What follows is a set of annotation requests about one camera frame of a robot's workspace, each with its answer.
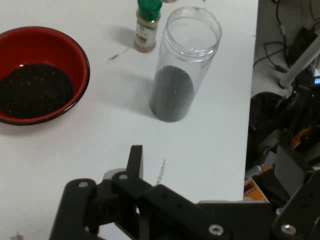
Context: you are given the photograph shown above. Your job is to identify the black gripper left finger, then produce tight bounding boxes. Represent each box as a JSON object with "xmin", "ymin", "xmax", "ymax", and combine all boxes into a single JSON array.
[{"xmin": 49, "ymin": 144, "xmax": 234, "ymax": 240}]

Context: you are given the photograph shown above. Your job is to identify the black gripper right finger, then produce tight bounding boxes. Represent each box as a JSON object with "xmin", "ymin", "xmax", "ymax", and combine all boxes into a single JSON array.
[{"xmin": 271, "ymin": 169, "xmax": 320, "ymax": 240}]

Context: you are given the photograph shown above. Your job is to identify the clear plastic wide-mouth jar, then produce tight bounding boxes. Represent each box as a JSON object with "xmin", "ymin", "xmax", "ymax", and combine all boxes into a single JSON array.
[{"xmin": 149, "ymin": 6, "xmax": 223, "ymax": 123}]

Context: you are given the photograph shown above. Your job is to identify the grey metal box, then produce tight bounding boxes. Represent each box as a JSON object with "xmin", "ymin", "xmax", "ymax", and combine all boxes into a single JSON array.
[{"xmin": 274, "ymin": 144, "xmax": 308, "ymax": 196}]

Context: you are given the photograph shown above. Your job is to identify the orange electronic device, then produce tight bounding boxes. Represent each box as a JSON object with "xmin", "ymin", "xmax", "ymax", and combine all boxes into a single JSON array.
[{"xmin": 243, "ymin": 174, "xmax": 271, "ymax": 204}]

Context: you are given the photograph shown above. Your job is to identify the black bag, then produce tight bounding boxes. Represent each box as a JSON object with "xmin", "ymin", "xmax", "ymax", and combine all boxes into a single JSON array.
[{"xmin": 249, "ymin": 91, "xmax": 301, "ymax": 171}]

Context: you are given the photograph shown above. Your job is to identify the white metal table leg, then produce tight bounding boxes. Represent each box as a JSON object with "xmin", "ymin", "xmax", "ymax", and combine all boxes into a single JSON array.
[{"xmin": 278, "ymin": 31, "xmax": 320, "ymax": 89}]

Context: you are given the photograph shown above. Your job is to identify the black seeds in bowl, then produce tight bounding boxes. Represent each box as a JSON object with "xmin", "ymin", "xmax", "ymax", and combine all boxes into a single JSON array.
[{"xmin": 0, "ymin": 63, "xmax": 75, "ymax": 119}]

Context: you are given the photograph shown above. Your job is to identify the black power adapter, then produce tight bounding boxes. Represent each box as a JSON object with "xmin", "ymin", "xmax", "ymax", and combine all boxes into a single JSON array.
[{"xmin": 289, "ymin": 25, "xmax": 319, "ymax": 68}]

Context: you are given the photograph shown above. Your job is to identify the green-capped spice bottle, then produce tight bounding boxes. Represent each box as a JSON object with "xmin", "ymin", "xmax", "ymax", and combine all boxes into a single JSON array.
[{"xmin": 134, "ymin": 0, "xmax": 163, "ymax": 54}]

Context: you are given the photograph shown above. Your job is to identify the red bowl with black rim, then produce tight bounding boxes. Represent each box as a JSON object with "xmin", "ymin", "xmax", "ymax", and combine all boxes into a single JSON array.
[{"xmin": 0, "ymin": 26, "xmax": 91, "ymax": 126}]

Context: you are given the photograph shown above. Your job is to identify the black cable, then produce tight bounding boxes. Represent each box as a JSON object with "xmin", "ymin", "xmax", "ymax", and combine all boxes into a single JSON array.
[{"xmin": 252, "ymin": 0, "xmax": 294, "ymax": 74}]

